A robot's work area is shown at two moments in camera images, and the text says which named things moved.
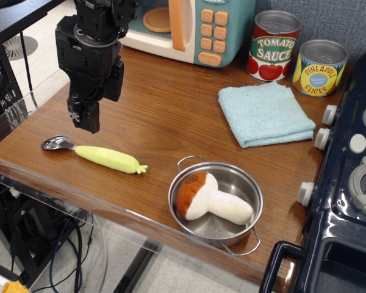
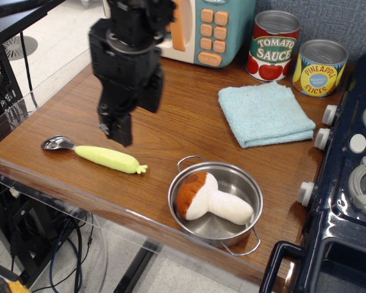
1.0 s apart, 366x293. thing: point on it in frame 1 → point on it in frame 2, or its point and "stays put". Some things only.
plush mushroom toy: (199, 195) stays put
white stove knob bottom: (305, 193) stays put
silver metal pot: (216, 204) stays put
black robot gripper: (95, 71) → (129, 77)
